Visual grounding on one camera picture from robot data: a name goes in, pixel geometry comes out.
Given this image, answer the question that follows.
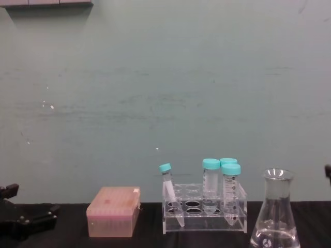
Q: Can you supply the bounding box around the black table cloth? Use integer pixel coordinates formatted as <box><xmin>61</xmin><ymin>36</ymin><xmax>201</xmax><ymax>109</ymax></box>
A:
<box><xmin>0</xmin><ymin>200</ymin><xmax>331</xmax><ymax>248</ymax></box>

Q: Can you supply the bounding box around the pink pipette tip box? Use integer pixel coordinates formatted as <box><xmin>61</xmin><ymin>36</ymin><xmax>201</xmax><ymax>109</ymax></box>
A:
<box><xmin>86</xmin><ymin>186</ymin><xmax>142</xmax><ymax>238</ymax></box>

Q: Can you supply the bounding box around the clear glass conical flask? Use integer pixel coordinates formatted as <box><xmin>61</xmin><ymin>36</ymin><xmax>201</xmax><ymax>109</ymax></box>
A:
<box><xmin>249</xmin><ymin>168</ymin><xmax>303</xmax><ymax>248</ymax></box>

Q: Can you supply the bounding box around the leaning teal-capped centrifuge tube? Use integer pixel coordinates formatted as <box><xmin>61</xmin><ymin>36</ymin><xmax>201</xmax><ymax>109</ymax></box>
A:
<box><xmin>158</xmin><ymin>162</ymin><xmax>186</xmax><ymax>228</ymax></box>

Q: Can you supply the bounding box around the teal-capped graduated empty tube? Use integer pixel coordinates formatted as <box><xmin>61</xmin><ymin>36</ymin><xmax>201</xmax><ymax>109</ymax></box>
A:
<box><xmin>220</xmin><ymin>163</ymin><xmax>242</xmax><ymax>227</ymax></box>

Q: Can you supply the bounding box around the teal-capped tube with liquid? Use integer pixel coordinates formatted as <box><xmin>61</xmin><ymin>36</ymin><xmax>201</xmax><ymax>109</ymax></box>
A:
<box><xmin>202</xmin><ymin>158</ymin><xmax>221</xmax><ymax>215</ymax></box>

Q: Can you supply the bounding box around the clear acrylic tube rack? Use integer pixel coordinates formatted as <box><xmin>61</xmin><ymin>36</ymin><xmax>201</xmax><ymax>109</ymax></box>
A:
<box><xmin>162</xmin><ymin>182</ymin><xmax>248</xmax><ymax>235</ymax></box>

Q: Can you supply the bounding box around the grey wall shelf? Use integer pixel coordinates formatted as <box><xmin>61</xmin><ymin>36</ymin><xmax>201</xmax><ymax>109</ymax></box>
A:
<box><xmin>0</xmin><ymin>0</ymin><xmax>94</xmax><ymax>10</ymax></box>

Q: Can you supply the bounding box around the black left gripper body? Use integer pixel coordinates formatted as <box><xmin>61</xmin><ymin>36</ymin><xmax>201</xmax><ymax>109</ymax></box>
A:
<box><xmin>0</xmin><ymin>198</ymin><xmax>36</xmax><ymax>241</ymax></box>

